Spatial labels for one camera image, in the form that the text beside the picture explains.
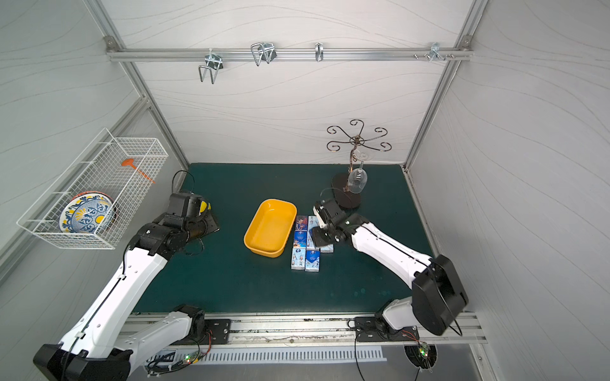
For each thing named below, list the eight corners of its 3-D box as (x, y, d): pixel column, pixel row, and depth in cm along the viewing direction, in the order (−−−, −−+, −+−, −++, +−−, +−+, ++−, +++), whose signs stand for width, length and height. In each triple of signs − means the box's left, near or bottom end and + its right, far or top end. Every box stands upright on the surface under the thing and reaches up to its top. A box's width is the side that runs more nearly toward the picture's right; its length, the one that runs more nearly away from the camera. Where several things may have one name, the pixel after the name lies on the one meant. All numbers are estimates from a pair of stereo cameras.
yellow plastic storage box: (242, 252, 93) (238, 245, 88) (264, 205, 108) (262, 196, 103) (281, 262, 90) (280, 255, 85) (298, 212, 105) (298, 204, 100)
